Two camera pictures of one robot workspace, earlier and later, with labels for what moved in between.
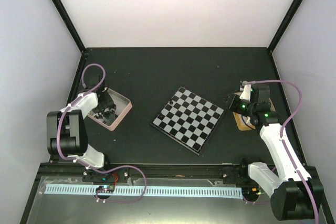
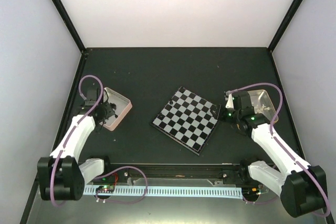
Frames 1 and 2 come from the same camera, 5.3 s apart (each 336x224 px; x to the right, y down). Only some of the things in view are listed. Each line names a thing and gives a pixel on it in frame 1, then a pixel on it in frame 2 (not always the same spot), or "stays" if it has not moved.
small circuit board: x=106 y=189 stays
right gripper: x=230 y=104 -> x=218 y=106
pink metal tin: x=111 y=118 stays
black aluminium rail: x=153 y=171 stays
